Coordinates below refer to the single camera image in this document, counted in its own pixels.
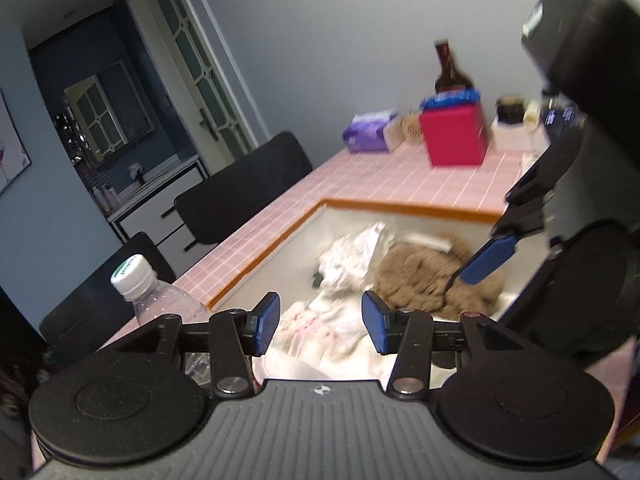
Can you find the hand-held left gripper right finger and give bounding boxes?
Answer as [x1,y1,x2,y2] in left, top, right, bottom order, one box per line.
[361,290,528,398]

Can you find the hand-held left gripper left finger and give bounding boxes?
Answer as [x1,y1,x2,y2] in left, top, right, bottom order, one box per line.
[132,291,282,398]

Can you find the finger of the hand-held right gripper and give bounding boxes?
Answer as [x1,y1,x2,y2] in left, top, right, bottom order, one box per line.
[442,156,557,301]

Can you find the white floral soft pack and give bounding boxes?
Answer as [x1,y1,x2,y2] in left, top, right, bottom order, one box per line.
[270,290,401,376]

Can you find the white plastic-wrapped pack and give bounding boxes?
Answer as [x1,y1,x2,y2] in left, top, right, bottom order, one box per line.
[407,231,453,251]

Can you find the brown plush scarf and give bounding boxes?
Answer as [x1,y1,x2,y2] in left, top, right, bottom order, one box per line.
[372,232,506,321]

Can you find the white cloth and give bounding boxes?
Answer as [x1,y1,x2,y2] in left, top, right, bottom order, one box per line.
[315,222,396,293]

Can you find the orange-rimmed white box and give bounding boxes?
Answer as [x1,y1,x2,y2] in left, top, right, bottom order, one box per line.
[206,198,551,376]

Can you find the small white box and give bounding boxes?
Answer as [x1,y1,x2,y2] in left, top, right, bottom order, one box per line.
[490,115,538,151]

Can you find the pink checked tablecloth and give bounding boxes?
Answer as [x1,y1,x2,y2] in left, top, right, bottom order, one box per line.
[32,132,640,461]

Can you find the black jar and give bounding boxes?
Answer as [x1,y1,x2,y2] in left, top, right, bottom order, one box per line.
[496,94,526,125]

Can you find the red box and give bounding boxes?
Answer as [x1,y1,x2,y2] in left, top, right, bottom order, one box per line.
[419,102,490,167]

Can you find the black chair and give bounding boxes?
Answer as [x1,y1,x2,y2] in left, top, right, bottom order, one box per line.
[175,131,313,251]
[39,232,177,356]

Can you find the clear water bottle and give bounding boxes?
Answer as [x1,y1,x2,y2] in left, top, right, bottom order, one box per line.
[110,254,211,386]

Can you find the tan woven box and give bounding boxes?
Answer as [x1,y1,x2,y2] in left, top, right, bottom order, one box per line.
[382,112,425,151]

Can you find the white vanity table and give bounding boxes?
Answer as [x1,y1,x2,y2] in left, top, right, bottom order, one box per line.
[107,155,208,246]

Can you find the blue packet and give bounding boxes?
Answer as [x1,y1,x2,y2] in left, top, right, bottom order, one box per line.
[420,89,482,110]

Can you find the purple tissue pack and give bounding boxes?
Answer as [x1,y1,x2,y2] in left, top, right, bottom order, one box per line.
[342,109,399,153]

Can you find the brown glass bottle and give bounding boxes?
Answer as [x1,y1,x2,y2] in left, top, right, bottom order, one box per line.
[434,40,473,95]

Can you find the bottles on vanity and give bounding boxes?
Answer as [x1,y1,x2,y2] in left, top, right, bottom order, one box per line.
[92,185,121,213]

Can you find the white glass-panel door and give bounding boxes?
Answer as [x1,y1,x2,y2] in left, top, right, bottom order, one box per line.
[127,0,273,161]

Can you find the door handle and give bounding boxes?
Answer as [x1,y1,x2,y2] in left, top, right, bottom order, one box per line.
[199,110,221,141]

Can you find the framed wall mirror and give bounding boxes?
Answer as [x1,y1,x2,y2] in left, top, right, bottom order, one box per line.
[64,59,156,163]

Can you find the wine glass wall picture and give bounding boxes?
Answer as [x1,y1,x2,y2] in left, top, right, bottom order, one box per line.
[0,89,32,196]

